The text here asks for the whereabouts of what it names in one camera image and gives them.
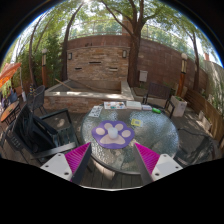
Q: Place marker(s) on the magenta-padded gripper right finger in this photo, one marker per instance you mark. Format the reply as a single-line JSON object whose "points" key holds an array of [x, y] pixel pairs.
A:
{"points": [[165, 165]]}

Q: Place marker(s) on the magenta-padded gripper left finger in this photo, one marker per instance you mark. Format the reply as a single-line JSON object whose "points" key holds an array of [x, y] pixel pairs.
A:
{"points": [[56, 164]]}

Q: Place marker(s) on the purple paw-shaped mouse pad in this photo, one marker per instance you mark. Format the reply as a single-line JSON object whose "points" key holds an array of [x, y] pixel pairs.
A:
{"points": [[100, 131]]}

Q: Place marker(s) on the small green object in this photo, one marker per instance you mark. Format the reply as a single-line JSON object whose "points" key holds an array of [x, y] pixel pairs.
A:
{"points": [[156, 110]]}

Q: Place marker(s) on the small white booklet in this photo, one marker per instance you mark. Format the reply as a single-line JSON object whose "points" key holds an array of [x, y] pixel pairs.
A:
{"points": [[146, 107]]}

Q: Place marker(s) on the white square planter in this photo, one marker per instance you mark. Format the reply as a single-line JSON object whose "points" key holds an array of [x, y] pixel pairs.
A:
{"points": [[179, 106]]}

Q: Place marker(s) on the brick raised basin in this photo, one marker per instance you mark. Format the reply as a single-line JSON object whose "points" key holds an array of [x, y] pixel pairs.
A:
{"points": [[66, 101]]}

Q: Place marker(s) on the white sign with black print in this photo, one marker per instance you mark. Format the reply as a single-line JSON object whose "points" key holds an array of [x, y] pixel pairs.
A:
{"points": [[95, 111]]}

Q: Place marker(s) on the flat white box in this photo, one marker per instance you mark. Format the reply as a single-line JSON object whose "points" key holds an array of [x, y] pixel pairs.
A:
{"points": [[133, 105]]}

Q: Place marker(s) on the black mesh-back chair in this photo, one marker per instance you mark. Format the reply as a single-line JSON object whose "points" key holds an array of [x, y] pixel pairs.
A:
{"points": [[36, 98]]}

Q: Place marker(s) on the round wooden table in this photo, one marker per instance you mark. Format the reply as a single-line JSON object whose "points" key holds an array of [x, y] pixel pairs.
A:
{"points": [[8, 111]]}

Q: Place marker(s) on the dark slatted chair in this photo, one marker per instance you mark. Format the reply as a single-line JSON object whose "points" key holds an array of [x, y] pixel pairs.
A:
{"points": [[160, 90]]}

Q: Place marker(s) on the colourful printed leaflet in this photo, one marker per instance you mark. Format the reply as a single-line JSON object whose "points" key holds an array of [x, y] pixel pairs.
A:
{"points": [[114, 105]]}

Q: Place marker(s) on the long wooden stick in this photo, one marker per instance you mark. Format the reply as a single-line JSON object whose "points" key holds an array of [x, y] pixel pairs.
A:
{"points": [[63, 85]]}

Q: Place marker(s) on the person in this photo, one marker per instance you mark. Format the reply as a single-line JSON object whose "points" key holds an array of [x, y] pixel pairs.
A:
{"points": [[13, 96]]}

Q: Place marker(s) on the slim dark tree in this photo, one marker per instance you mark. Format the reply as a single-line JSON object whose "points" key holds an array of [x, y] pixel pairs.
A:
{"points": [[196, 70]]}

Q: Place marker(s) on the orange parasol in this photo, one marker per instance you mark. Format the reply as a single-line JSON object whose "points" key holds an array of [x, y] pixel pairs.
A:
{"points": [[8, 71]]}

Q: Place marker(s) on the slim curved tree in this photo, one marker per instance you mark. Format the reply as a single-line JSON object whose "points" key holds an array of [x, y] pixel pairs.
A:
{"points": [[65, 56]]}

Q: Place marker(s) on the thick forked tree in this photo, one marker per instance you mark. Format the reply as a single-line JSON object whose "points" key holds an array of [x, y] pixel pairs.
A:
{"points": [[134, 60]]}

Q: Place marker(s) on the thin leaning tree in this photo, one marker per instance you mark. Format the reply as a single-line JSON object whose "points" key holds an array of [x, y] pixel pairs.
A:
{"points": [[31, 56]]}

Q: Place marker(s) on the wooden lamp post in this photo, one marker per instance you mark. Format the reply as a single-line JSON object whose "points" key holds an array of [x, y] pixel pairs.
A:
{"points": [[44, 70], [182, 76]]}

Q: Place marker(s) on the grey wall box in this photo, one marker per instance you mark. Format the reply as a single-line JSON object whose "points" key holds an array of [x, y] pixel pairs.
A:
{"points": [[143, 75]]}

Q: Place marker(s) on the black wall lamp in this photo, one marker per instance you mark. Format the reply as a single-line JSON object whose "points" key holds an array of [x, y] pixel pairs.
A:
{"points": [[69, 56], [124, 53]]}

